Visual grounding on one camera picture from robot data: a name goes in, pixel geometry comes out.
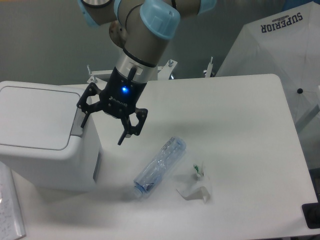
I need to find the crumpled white tissue paper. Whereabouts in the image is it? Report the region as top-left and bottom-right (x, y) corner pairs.
(176, 162), (213, 204)

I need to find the black device at edge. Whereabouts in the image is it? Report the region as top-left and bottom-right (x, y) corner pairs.
(302, 202), (320, 229)

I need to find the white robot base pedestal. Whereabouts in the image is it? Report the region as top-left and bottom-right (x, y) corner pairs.
(109, 20), (128, 52)

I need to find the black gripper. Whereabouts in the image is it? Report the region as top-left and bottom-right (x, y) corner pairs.
(76, 66), (149, 146)

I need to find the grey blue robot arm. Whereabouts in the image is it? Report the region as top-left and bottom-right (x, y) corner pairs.
(77, 0), (217, 145)

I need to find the white umbrella with lettering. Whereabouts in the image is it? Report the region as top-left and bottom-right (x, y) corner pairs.
(214, 1), (320, 136)

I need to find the clear plastic water bottle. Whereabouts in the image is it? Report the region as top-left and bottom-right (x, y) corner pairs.
(132, 136), (187, 200)

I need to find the white push-lid trash can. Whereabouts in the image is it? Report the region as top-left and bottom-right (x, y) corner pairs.
(0, 81), (102, 192)

